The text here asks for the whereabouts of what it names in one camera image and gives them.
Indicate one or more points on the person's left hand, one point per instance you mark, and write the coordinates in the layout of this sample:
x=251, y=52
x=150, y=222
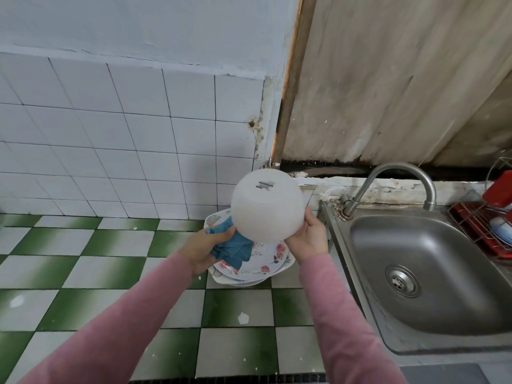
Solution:
x=200, y=250

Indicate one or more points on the person's right hand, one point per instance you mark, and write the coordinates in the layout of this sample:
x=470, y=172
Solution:
x=308, y=237

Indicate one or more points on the blue cleaning cloth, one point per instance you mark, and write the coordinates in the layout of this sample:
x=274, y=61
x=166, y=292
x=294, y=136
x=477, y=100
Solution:
x=232, y=250

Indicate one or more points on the stack of floral plates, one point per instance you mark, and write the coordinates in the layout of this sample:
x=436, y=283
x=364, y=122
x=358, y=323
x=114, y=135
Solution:
x=270, y=258

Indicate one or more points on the white bowl with blue rim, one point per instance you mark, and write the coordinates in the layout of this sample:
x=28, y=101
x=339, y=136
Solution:
x=502, y=230

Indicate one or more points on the person's left forearm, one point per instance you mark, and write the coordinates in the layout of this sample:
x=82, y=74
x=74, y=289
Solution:
x=112, y=324

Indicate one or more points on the person's right forearm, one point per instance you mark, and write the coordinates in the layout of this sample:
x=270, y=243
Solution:
x=352, y=324

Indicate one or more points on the green checkered tile countertop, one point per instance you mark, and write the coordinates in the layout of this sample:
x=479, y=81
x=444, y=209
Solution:
x=96, y=268

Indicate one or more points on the chrome faucet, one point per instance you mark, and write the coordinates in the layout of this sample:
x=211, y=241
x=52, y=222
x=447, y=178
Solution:
x=392, y=170

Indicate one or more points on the stainless steel sink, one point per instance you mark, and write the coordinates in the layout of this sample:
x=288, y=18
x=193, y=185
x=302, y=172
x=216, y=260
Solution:
x=440, y=260

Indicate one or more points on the weathered wooden board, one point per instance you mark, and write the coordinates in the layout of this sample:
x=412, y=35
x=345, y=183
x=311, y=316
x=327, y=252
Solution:
x=392, y=76

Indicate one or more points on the red plastic cutlery cup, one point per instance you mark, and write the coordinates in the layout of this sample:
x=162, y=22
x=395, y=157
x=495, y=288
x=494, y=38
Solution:
x=500, y=189

